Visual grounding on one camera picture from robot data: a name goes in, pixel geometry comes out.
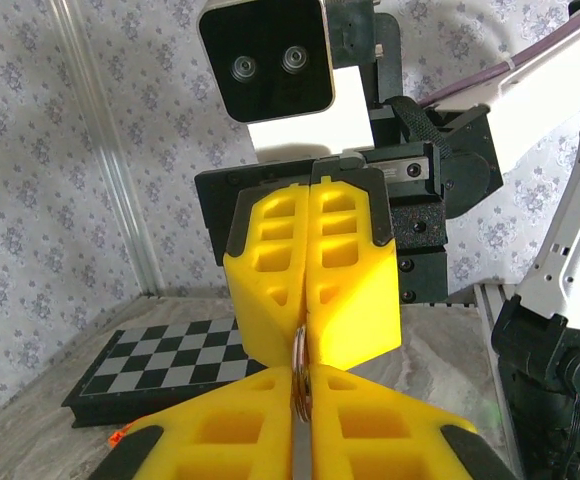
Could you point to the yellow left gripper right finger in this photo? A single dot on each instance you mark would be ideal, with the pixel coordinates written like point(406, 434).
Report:
point(370, 440)

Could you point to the orange plastic piece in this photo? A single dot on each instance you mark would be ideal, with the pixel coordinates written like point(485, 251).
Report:
point(117, 437)

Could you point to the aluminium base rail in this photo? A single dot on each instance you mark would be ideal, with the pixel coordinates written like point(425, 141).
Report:
point(490, 320)

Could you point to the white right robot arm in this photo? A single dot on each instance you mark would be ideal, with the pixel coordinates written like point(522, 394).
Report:
point(570, 240)

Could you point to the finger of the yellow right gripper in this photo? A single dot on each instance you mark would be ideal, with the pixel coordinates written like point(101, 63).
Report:
point(355, 300)
point(265, 280)

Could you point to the silver split keyring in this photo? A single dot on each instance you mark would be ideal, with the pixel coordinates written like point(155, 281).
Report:
point(300, 380)

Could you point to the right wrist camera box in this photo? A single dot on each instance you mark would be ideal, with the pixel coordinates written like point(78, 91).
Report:
point(270, 55)

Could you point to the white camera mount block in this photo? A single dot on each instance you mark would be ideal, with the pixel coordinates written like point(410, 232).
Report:
point(320, 125)

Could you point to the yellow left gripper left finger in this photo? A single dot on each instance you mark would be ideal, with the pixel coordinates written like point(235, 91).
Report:
point(230, 440)

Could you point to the black folding chessboard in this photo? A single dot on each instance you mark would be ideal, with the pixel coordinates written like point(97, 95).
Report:
point(170, 360)

